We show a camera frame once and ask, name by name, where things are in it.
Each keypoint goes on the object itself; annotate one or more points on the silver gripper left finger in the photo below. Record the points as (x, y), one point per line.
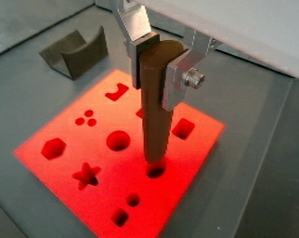
(141, 37)

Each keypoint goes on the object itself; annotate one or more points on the red shape-sorter block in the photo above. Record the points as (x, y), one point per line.
(87, 157)

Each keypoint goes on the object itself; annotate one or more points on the dark brown oval peg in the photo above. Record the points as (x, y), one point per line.
(157, 118)

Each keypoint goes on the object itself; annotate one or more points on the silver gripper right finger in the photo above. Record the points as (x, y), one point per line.
(182, 73)

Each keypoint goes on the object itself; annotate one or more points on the black curved holder stand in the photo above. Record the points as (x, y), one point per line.
(72, 56)

